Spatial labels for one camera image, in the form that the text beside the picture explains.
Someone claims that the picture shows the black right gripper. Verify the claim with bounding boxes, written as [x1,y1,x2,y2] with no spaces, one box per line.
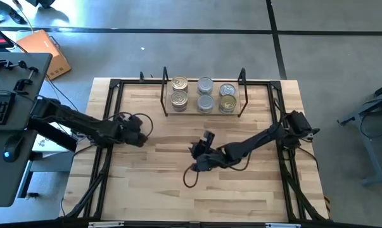
[189,142,228,174]

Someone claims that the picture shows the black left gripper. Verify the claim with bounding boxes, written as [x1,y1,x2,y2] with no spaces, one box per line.
[118,123,149,148]

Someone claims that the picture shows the pink salmon can pull-tab lid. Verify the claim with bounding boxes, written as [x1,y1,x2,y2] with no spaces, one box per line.
[170,91,189,108]

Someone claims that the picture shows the Wild Planet pink salmon can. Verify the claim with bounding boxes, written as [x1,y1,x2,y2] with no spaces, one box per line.
[171,75,189,93]

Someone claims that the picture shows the green label tuna can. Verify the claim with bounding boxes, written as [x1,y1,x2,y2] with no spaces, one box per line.
[219,82,237,98]

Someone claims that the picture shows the wooden shelf with black legs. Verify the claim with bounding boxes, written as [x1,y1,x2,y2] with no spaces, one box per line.
[160,66,249,118]

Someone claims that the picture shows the black mounting beam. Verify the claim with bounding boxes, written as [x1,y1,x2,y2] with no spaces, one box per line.
[27,118,78,153]

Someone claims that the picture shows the white printed paper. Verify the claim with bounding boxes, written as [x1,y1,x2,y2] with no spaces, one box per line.
[32,132,79,153]

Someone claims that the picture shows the black desk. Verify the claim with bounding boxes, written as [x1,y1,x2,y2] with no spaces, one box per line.
[0,129,37,208]
[0,52,53,132]

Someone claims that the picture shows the black computer mouse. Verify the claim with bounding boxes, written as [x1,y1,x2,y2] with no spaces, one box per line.
[3,134,25,164]

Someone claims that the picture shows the black desk clamp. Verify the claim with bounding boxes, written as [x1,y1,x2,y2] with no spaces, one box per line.
[13,66,39,95]
[0,58,29,73]

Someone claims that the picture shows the orange box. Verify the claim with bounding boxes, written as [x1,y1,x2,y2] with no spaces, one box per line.
[16,29,73,81]

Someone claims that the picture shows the black chair base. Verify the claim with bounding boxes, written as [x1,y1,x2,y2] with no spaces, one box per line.
[25,0,56,10]

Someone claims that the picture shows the grey metal stand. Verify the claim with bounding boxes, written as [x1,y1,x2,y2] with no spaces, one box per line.
[336,79,382,187]

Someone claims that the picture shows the person's foot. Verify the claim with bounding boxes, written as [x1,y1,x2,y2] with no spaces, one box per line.
[0,0,29,25]

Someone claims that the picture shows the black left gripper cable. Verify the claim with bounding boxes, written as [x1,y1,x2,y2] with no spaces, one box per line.
[107,111,155,139]

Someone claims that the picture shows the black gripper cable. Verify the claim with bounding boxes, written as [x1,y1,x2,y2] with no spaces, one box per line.
[107,111,155,139]
[182,151,252,189]

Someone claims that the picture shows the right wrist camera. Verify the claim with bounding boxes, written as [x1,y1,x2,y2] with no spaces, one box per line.
[202,130,216,147]

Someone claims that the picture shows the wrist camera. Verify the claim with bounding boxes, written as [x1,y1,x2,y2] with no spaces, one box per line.
[122,114,144,127]
[202,130,216,147]

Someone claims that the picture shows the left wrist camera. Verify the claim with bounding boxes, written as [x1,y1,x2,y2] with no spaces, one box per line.
[122,114,144,127]

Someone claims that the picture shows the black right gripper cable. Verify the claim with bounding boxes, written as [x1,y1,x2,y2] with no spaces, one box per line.
[182,151,252,189]

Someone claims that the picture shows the black metal table frame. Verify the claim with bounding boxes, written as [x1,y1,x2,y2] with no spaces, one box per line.
[82,77,307,228]

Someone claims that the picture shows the black diagonal frame strut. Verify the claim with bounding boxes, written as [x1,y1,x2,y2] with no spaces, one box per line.
[62,148,114,220]
[277,151,326,222]

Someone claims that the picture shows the silver metal bracket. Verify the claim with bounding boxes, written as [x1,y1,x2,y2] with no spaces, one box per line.
[265,222,302,228]
[87,220,125,228]

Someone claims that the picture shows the black floor cable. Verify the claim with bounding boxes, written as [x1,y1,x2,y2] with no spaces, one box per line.
[46,74,84,110]

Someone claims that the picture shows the yellow hanging cord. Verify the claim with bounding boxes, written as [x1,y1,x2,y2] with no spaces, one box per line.
[12,0,36,34]

